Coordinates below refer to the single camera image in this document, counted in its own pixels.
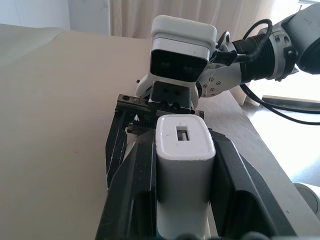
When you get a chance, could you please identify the beige curtain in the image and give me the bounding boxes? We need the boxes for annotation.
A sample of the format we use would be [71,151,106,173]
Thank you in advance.
[109,0,302,40]

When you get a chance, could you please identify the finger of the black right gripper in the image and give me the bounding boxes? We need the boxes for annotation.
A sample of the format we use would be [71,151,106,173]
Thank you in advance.
[104,109,131,194]

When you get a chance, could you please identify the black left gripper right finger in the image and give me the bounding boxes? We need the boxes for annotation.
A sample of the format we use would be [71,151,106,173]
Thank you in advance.
[208,129,301,240]

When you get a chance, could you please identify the grey rounded robot part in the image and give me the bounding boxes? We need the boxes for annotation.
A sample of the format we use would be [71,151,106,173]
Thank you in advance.
[292,182,320,216]

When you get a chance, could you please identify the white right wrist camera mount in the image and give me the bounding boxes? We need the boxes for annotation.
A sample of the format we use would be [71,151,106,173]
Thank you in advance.
[135,14,218,109]

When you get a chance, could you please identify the white USB charger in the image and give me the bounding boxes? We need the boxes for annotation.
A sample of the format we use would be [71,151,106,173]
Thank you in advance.
[154,114,217,240]

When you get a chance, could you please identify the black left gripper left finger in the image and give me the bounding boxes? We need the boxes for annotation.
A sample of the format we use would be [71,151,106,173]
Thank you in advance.
[96,134,159,240]

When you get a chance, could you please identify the right robot arm with camera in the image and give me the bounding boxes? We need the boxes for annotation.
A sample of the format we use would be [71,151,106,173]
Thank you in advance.
[214,19,320,126]

